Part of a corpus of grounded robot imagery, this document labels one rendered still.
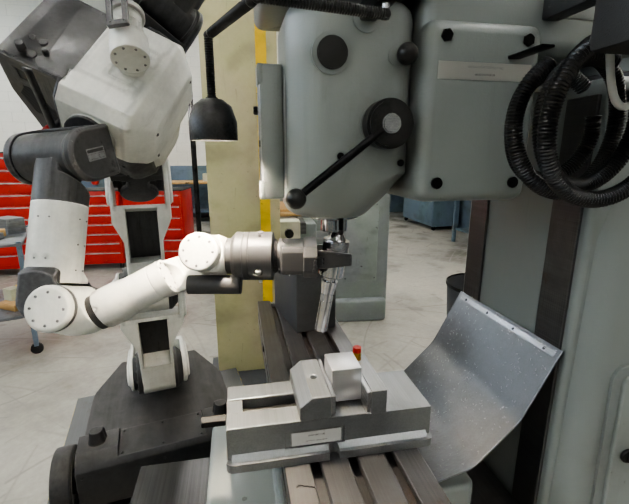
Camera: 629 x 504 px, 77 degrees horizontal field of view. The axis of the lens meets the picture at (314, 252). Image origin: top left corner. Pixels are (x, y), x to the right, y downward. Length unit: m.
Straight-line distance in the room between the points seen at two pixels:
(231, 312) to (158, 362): 1.21
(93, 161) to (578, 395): 0.95
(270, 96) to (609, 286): 0.62
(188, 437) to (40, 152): 0.89
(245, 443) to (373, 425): 0.21
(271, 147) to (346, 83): 0.16
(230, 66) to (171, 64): 1.49
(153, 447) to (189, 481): 0.36
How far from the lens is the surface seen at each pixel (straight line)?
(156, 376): 1.48
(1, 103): 10.79
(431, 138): 0.64
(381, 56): 0.64
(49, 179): 0.83
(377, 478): 0.71
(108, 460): 1.37
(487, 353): 0.92
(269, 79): 0.68
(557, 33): 0.77
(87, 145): 0.84
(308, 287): 1.10
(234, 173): 2.41
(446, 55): 0.66
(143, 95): 0.91
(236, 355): 2.72
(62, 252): 0.81
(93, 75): 0.94
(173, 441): 1.36
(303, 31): 0.63
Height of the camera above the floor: 1.41
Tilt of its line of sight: 14 degrees down
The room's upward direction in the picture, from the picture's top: straight up
